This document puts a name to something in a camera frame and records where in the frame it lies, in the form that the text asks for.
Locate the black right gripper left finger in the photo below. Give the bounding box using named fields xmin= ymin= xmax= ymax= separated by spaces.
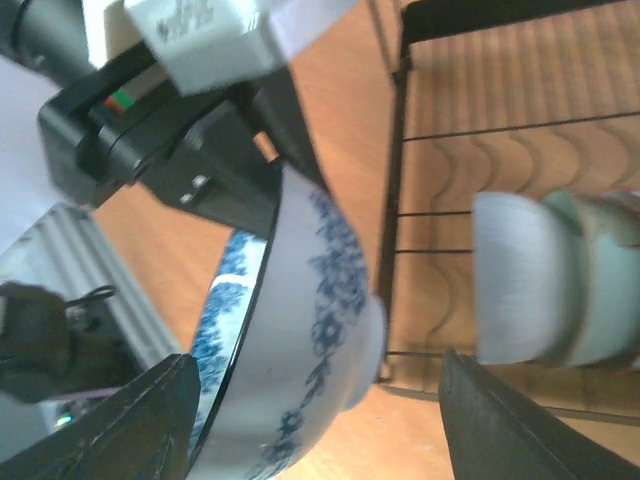
xmin=1 ymin=354 xmax=200 ymax=479

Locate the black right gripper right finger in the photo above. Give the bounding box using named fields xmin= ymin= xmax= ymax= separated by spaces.
xmin=438 ymin=350 xmax=639 ymax=479

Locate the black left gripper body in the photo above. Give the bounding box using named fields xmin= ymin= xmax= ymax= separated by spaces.
xmin=38 ymin=44 xmax=325 ymax=238

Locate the celadon green bowl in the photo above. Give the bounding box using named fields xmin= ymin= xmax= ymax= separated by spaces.
xmin=543 ymin=190 xmax=639 ymax=367

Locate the blue floral white bowl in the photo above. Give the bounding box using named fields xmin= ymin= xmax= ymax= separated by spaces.
xmin=188 ymin=163 xmax=387 ymax=479

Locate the black wire dish rack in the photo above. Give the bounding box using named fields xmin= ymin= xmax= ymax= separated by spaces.
xmin=377 ymin=1 xmax=639 ymax=426

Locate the orange diamond patterned bowl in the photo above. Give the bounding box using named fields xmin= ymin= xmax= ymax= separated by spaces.
xmin=602 ymin=188 xmax=639 ymax=217

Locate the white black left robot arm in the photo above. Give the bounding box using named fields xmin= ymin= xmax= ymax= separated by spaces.
xmin=1 ymin=1 xmax=325 ymax=239

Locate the aluminium rail frame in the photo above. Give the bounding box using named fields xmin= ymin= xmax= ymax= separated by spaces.
xmin=1 ymin=203 xmax=182 ymax=451

